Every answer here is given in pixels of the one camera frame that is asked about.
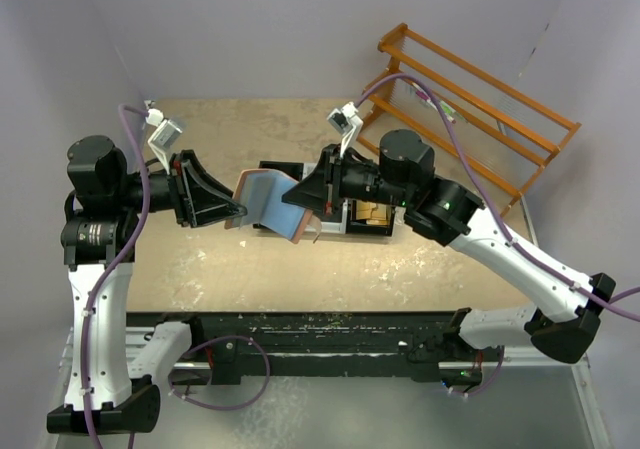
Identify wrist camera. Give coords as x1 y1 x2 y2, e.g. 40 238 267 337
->
145 108 183 172
326 102 364 158

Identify markers on rack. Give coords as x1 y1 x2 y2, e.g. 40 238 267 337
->
408 82 457 124

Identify white bin with black cards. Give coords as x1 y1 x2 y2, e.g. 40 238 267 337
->
302 162 350 234

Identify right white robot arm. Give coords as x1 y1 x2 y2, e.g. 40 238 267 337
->
282 129 615 364

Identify orange wooden rack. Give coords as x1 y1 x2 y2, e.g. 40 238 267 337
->
358 23 581 214

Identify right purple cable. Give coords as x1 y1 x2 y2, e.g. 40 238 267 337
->
355 73 640 400

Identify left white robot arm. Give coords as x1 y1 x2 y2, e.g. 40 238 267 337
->
46 135 247 437

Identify black bin with silver cards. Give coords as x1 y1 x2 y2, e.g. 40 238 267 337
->
253 161 304 239

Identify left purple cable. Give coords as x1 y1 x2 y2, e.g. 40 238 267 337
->
82 102 274 449

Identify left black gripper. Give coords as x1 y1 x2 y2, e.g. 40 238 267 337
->
114 148 246 226

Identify black bin with gold cards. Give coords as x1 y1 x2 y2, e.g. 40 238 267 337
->
346 200 395 237

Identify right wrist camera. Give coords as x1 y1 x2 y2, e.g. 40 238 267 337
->
326 102 364 158

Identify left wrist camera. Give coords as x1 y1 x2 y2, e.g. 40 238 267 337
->
145 108 183 172

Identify purple cable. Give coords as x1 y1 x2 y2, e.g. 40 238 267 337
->
355 73 640 400
82 102 274 449

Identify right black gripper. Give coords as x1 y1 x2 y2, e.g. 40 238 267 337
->
283 143 412 215

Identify gold cards pile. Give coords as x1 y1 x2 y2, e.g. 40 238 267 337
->
354 201 392 226

